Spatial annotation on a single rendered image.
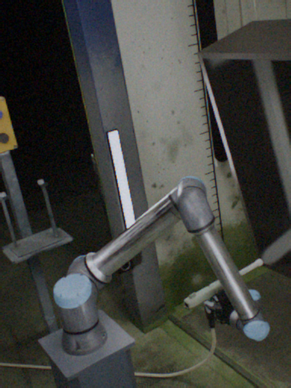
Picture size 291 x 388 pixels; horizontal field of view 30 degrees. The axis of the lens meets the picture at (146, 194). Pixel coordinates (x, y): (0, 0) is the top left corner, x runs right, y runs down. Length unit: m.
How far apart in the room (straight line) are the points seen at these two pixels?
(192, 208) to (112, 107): 0.99
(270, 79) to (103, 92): 0.82
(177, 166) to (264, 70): 0.76
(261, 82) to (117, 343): 1.39
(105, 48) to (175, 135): 0.64
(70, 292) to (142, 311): 1.19
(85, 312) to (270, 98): 1.37
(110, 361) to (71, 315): 0.25
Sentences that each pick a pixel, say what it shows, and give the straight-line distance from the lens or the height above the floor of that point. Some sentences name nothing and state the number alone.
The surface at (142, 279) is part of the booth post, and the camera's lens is 3.15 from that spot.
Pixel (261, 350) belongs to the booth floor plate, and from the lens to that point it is 3.04.
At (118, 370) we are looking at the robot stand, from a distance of 2.26.
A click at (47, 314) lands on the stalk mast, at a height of 0.29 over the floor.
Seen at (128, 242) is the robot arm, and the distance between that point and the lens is 2.16.
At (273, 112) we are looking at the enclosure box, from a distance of 2.76.
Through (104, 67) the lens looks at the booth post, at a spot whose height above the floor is 1.59.
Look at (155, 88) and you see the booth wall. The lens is 2.91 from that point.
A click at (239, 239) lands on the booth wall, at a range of 3.51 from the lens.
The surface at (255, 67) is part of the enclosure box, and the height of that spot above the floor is 1.49.
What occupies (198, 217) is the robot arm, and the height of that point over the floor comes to 1.13.
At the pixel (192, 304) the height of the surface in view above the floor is 0.54.
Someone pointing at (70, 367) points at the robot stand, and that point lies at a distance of 2.18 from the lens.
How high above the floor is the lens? 1.96
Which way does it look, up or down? 22 degrees down
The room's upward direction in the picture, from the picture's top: 10 degrees counter-clockwise
